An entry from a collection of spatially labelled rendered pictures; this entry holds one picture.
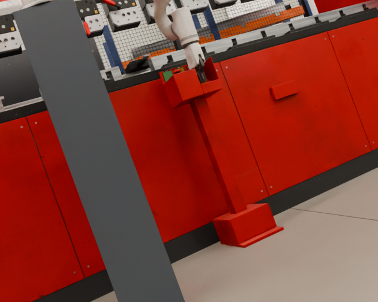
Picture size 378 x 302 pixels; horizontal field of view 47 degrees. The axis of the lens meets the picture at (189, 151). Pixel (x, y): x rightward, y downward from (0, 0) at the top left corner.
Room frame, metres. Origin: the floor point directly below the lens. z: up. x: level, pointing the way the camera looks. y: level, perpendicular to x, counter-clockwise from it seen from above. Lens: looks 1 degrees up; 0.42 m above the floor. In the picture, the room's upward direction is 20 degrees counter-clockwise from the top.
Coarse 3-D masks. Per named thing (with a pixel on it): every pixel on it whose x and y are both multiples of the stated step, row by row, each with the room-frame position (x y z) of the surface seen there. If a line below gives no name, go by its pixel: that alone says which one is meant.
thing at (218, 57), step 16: (352, 16) 2.57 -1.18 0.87; (368, 16) 2.62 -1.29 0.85; (304, 32) 2.43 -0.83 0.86; (320, 32) 2.47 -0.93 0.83; (240, 48) 2.27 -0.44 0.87; (256, 48) 2.30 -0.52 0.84; (176, 64) 2.13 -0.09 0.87; (128, 80) 2.03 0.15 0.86; (144, 80) 2.05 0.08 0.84; (0, 112) 1.81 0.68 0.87; (16, 112) 1.83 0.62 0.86; (32, 112) 1.86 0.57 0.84
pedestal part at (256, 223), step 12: (252, 204) 2.02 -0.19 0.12; (264, 204) 1.90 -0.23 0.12; (228, 216) 1.93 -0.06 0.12; (240, 216) 1.85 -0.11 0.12; (252, 216) 1.87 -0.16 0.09; (264, 216) 1.88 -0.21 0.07; (216, 228) 2.00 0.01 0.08; (228, 228) 1.87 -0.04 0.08; (240, 228) 1.84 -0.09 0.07; (252, 228) 1.86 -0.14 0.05; (264, 228) 1.88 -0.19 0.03; (276, 228) 1.87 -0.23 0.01; (228, 240) 1.92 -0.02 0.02; (240, 240) 1.84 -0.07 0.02; (252, 240) 1.81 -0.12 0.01
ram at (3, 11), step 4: (0, 0) 1.98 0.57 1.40; (4, 0) 1.98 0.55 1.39; (8, 0) 1.99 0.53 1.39; (76, 0) 2.10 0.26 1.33; (96, 0) 2.18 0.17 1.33; (100, 0) 2.19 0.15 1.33; (4, 8) 1.98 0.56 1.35; (8, 8) 1.98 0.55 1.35; (12, 8) 1.99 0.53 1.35; (16, 8) 2.00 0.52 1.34; (0, 12) 1.97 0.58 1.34; (4, 12) 1.97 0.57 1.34; (8, 12) 1.98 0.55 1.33; (12, 12) 1.99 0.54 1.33; (12, 16) 2.02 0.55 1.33
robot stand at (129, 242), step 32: (64, 0) 1.29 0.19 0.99; (32, 32) 1.27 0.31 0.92; (64, 32) 1.28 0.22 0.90; (32, 64) 1.26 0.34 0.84; (64, 64) 1.28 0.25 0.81; (96, 64) 1.29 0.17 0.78; (64, 96) 1.27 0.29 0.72; (96, 96) 1.29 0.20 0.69; (64, 128) 1.26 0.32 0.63; (96, 128) 1.28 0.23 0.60; (96, 160) 1.27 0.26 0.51; (128, 160) 1.29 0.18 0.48; (96, 192) 1.27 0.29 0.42; (128, 192) 1.28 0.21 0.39; (96, 224) 1.26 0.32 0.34; (128, 224) 1.28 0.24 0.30; (128, 256) 1.27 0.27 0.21; (160, 256) 1.29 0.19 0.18; (128, 288) 1.27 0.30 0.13; (160, 288) 1.28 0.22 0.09
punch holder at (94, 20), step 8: (80, 0) 2.11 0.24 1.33; (88, 0) 2.12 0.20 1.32; (80, 8) 2.10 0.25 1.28; (88, 8) 2.12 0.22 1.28; (96, 8) 2.13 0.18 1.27; (80, 16) 2.10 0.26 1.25; (88, 16) 2.11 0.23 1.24; (96, 16) 2.12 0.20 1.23; (88, 24) 2.10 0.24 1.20; (96, 24) 2.12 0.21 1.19; (96, 32) 2.14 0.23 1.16
